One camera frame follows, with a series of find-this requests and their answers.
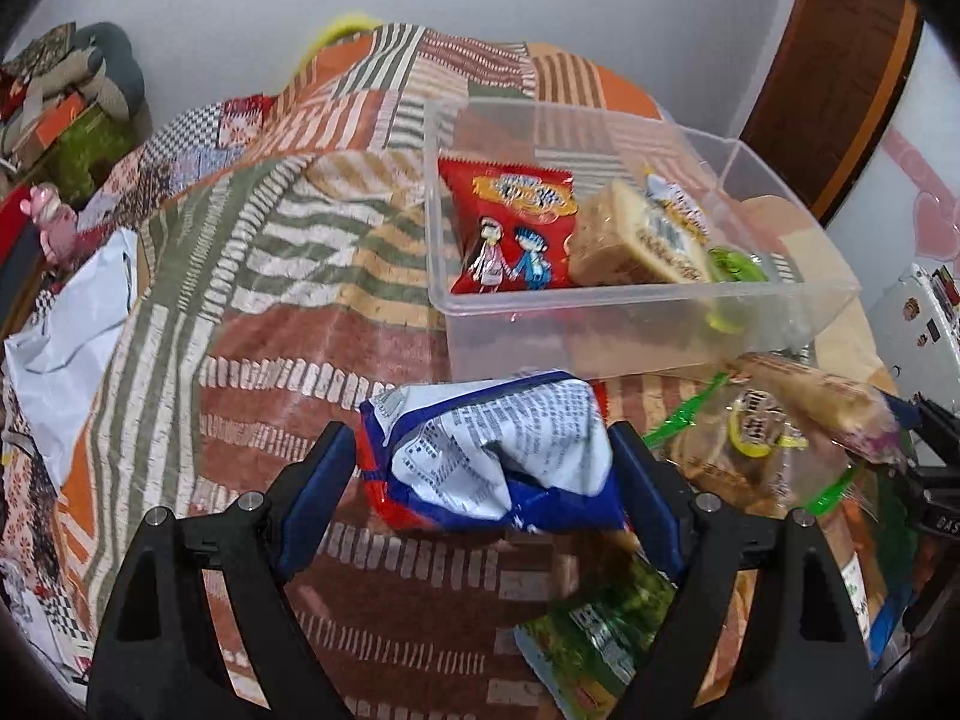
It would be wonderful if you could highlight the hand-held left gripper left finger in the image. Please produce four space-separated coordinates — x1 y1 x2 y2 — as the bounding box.
86 420 357 720

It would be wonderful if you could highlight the yellow green fabric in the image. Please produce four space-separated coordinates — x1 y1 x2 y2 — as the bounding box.
298 10 385 70

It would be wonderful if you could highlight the clear plastic container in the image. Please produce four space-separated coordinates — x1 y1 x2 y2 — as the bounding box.
424 97 862 382

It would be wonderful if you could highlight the red cartoon snack packet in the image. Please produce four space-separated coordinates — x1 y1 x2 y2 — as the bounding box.
438 157 579 294

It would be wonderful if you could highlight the green jelly cup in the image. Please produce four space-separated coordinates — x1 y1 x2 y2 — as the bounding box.
705 246 770 333

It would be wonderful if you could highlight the pink toy figure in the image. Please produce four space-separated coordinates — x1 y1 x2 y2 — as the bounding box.
27 183 82 265

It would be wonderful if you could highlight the white appliance with stickers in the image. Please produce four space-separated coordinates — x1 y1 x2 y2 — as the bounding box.
868 262 960 410

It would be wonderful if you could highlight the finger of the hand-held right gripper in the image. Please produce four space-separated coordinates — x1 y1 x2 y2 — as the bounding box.
881 390 960 467
874 463 960 535

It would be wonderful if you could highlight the orange green snack packet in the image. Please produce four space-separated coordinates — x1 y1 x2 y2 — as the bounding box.
814 495 920 665

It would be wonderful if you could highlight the blue white snack packet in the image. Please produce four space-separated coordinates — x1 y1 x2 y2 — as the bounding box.
358 369 627 535

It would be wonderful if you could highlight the wrapped sponge cake slice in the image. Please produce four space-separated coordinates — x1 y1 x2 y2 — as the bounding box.
568 178 713 287

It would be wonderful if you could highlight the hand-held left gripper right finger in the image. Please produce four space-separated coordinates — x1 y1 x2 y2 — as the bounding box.
606 420 875 720

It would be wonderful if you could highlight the pile of clothes and boxes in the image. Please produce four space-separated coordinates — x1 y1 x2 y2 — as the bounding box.
0 21 149 200

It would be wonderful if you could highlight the white plastic bag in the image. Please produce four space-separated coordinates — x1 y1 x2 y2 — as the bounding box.
3 228 141 497

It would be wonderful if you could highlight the clear bread packet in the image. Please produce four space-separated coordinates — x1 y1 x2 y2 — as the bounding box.
643 352 910 520

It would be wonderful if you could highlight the brown wooden door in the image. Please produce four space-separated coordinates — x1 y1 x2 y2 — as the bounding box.
739 0 925 226

